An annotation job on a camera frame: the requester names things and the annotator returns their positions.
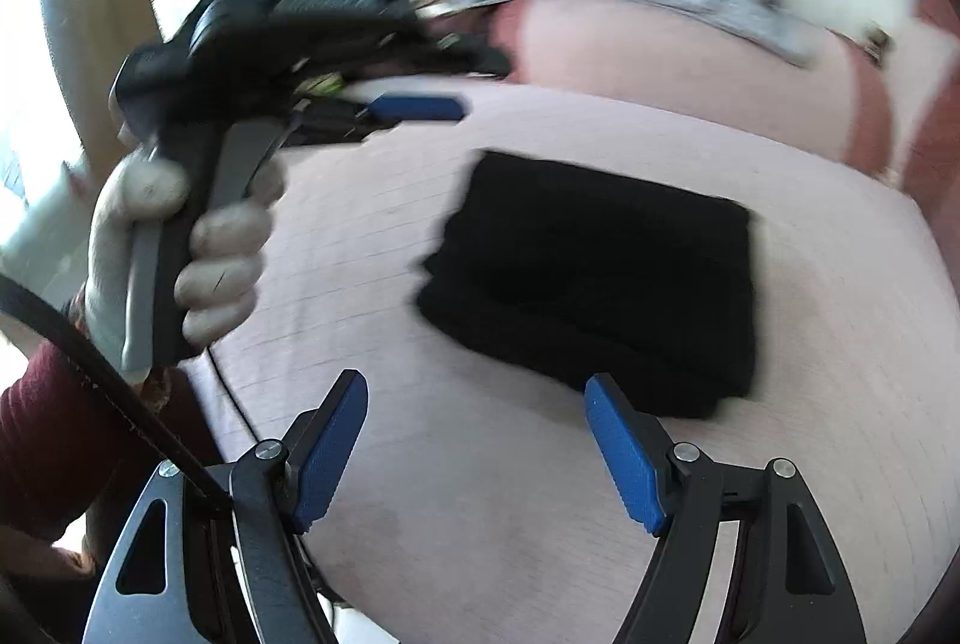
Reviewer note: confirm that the black pants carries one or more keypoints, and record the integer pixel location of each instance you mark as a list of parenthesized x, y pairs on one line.
[(571, 272)]

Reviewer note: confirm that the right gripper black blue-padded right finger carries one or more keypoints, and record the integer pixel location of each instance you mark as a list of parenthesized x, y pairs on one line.
[(788, 581)]

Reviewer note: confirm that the pink and white bolster pillow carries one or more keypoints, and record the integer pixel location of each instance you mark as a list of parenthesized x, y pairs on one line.
[(835, 105)]

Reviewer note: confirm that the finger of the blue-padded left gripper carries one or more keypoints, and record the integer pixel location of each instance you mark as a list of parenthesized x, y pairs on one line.
[(334, 120)]

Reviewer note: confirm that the dark bead accessory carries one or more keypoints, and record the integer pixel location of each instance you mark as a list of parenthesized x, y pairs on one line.
[(877, 44)]

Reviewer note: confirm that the white gloved left hand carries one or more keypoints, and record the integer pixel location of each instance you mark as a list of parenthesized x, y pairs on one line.
[(218, 287)]

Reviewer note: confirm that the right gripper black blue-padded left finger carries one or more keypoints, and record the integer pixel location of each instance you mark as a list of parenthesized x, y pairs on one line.
[(185, 572)]

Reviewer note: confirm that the reddish brown headboard cushion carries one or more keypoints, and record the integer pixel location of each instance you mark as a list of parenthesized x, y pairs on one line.
[(922, 79)]

